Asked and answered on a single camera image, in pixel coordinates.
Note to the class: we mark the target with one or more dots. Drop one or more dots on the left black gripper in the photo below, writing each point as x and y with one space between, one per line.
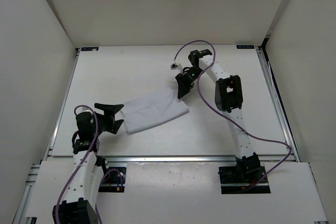
109 111

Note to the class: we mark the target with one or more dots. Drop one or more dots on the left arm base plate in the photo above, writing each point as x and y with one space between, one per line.
114 182

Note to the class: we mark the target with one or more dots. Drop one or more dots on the white skirt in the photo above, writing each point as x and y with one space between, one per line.
152 109

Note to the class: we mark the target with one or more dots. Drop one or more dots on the right blue corner label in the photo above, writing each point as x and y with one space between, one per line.
245 46

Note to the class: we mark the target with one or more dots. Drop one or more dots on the left blue corner label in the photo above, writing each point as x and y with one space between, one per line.
89 48

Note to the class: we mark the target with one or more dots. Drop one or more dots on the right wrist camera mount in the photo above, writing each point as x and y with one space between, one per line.
177 66

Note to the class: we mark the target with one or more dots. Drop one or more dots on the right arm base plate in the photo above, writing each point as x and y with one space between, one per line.
233 183

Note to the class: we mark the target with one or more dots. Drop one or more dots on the blue corner label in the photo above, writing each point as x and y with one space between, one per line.
245 46
89 48

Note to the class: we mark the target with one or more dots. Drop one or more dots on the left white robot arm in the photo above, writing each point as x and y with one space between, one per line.
77 202

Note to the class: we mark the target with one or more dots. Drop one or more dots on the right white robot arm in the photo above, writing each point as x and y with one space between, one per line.
228 100

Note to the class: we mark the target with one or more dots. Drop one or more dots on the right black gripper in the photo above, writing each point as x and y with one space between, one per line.
184 87

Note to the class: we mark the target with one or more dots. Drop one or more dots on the front aluminium rail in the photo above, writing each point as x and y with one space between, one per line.
174 159

